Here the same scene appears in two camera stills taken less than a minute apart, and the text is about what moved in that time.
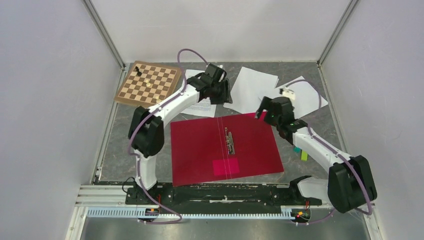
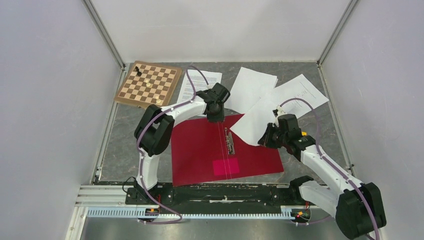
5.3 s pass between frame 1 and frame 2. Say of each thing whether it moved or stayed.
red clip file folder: stayed
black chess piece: stayed
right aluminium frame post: stayed
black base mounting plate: stayed
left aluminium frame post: stayed
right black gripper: moved
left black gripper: moved
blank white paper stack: stayed
